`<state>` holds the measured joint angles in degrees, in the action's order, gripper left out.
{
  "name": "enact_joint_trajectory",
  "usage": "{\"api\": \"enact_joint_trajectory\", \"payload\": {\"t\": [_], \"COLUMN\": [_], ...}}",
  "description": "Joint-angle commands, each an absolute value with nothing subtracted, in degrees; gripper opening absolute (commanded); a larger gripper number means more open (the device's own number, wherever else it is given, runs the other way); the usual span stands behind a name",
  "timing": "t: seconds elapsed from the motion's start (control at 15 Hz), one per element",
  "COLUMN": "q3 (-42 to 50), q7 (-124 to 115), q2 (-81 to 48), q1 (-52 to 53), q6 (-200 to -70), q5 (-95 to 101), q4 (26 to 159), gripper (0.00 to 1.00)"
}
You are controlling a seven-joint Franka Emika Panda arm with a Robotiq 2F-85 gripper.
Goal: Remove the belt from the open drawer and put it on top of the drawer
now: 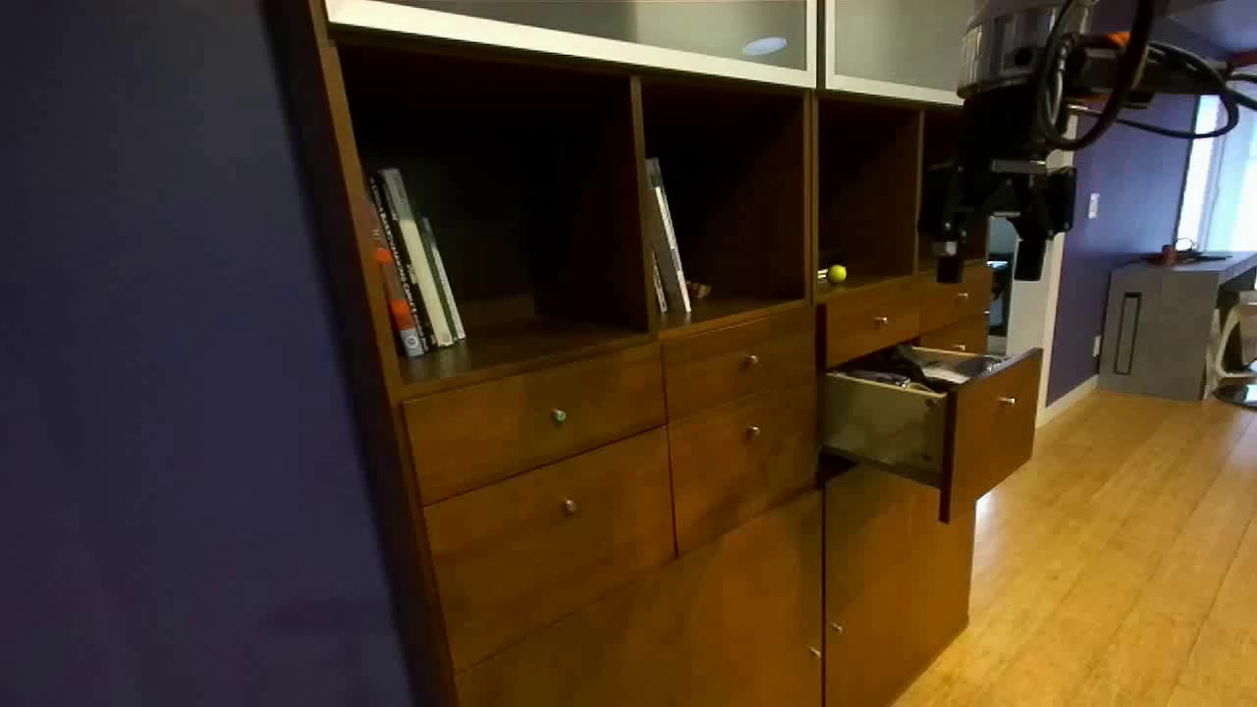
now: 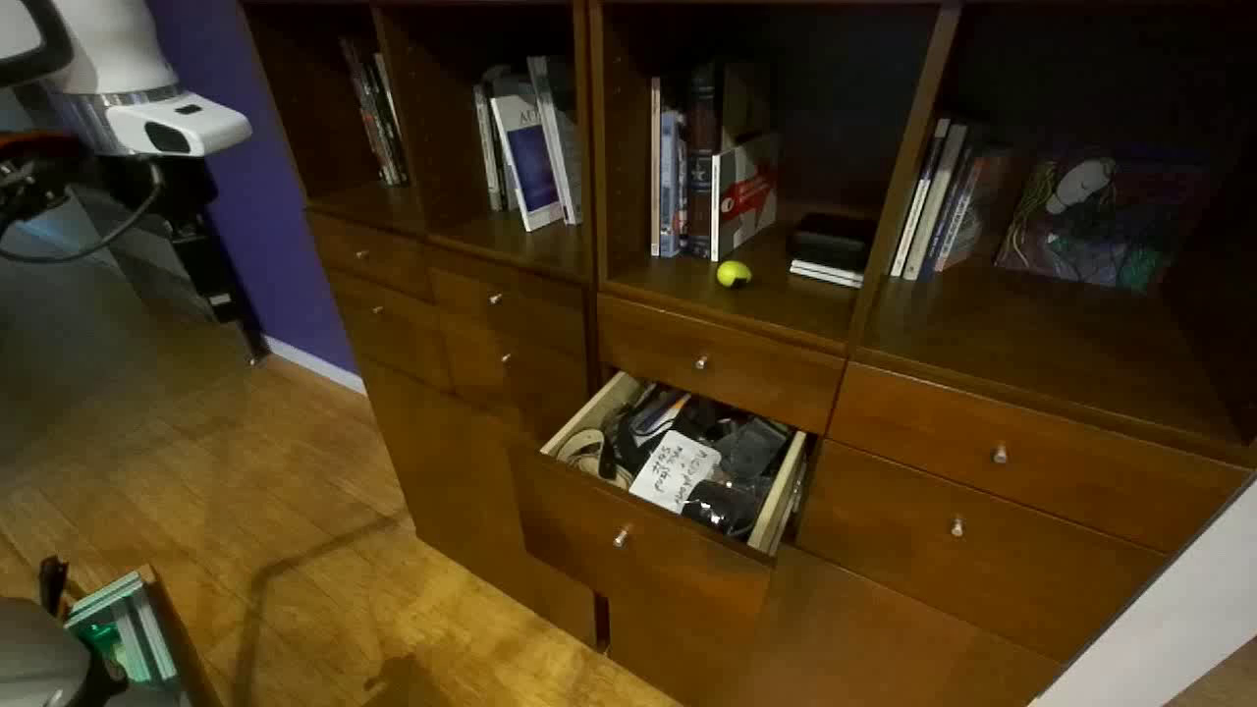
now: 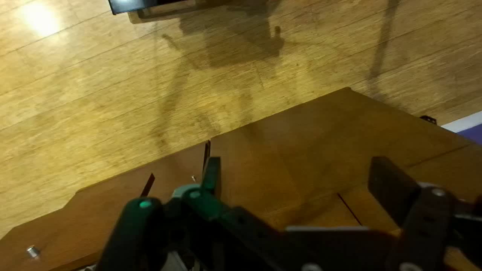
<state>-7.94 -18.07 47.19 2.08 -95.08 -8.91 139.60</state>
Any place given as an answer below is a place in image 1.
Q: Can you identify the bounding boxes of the thin leaning book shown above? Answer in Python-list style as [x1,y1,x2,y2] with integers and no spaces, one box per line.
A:
[640,182,671,324]

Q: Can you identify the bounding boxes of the brown wooden shelf cabinet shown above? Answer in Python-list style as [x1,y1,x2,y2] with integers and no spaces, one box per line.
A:
[266,0,1052,707]

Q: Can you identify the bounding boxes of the white chair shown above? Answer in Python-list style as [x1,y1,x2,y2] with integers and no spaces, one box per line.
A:
[1196,288,1257,412]

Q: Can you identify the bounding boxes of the open wooden drawer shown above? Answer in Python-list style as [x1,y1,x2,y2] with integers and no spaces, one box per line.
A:
[819,343,1049,527]

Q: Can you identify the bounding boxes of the bright window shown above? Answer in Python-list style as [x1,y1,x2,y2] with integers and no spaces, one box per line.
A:
[1170,85,1257,260]

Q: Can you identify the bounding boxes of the books on left shelf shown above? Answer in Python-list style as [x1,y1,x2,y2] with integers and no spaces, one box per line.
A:
[377,163,459,353]

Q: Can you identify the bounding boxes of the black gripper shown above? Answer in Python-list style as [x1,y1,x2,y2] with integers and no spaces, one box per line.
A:
[932,72,1080,288]

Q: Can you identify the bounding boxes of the white handwritten paper note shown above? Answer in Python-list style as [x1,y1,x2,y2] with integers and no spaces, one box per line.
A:
[898,360,980,392]

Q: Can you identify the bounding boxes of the wide frosted glass door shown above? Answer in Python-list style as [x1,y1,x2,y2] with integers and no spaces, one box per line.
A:
[323,0,825,94]

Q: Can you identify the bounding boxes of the gray metal cabinet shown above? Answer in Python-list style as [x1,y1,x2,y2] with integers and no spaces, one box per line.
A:
[1096,252,1257,404]

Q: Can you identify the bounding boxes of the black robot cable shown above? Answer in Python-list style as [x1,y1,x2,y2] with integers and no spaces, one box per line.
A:
[1034,0,1250,148]

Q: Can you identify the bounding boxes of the book with orange dots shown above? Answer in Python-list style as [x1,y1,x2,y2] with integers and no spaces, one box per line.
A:
[360,191,436,364]

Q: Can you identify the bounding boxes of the thin gray book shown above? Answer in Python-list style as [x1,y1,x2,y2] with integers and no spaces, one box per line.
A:
[421,212,472,344]

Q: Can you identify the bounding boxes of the narrow frosted glass door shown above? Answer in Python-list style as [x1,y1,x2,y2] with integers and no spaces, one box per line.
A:
[815,0,1022,112]

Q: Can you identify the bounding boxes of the white leaning book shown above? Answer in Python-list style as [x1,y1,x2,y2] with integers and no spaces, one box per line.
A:
[644,157,698,323]

